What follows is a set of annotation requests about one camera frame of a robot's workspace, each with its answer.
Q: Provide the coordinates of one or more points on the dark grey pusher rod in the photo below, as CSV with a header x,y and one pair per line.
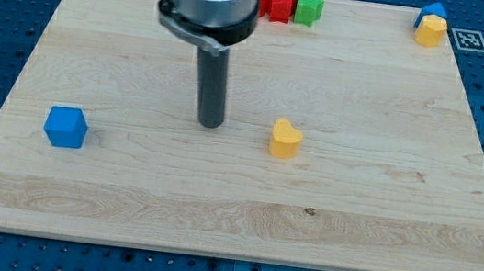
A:
x,y
212,85

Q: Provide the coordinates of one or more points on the yellow heart block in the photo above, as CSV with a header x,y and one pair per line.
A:
x,y
285,140

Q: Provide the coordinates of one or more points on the red block behind arm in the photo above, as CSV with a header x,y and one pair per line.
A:
x,y
262,4

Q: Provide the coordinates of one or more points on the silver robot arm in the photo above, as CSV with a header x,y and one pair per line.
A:
x,y
212,26

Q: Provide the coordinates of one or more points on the yellow hexagon block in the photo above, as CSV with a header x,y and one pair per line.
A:
x,y
430,31

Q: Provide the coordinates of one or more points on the red star block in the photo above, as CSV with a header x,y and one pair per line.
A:
x,y
280,10

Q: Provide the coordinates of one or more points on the green star block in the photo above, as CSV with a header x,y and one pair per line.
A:
x,y
308,11

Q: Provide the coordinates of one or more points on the blue cube block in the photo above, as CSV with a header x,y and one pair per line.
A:
x,y
66,127

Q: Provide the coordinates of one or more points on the wooden board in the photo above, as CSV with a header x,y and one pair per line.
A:
x,y
389,175

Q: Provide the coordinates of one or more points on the blue pentagon block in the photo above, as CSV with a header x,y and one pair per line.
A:
x,y
431,9

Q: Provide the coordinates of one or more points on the fiducial marker tag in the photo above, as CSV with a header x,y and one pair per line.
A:
x,y
468,39

